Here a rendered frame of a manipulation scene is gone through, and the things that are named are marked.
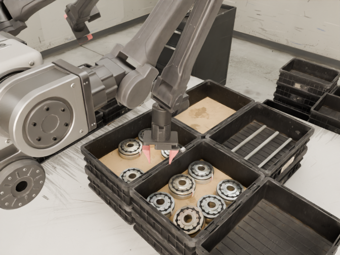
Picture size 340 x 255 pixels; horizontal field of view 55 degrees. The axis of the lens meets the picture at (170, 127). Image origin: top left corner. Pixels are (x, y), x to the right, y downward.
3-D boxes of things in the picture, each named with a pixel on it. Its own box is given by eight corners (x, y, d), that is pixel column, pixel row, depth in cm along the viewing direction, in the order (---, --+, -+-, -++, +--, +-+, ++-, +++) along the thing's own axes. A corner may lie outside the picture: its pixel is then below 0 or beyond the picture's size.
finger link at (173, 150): (154, 156, 106) (155, 131, 101) (176, 156, 106) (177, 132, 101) (154, 169, 100) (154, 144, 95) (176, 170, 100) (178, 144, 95)
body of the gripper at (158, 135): (144, 135, 101) (144, 114, 97) (176, 136, 101) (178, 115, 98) (143, 147, 95) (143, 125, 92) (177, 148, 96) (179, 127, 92)
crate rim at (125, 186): (127, 193, 112) (126, 188, 110) (79, 151, 128) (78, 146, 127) (202, 141, 134) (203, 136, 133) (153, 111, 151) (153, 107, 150)
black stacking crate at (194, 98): (200, 158, 140) (203, 137, 134) (154, 128, 157) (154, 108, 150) (252, 120, 163) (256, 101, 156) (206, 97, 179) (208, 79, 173)
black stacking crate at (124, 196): (129, 210, 118) (127, 188, 111) (83, 168, 134) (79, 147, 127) (200, 158, 140) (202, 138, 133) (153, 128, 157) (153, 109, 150)
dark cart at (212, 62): (189, 121, 299) (196, 25, 244) (153, 103, 321) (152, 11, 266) (224, 95, 336) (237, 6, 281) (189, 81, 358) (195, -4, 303)
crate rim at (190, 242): (192, 249, 95) (193, 245, 94) (127, 193, 112) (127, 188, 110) (265, 179, 118) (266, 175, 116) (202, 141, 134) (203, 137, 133)
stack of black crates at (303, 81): (325, 118, 282) (343, 72, 254) (312, 134, 263) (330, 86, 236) (282, 101, 302) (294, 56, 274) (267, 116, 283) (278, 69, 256)
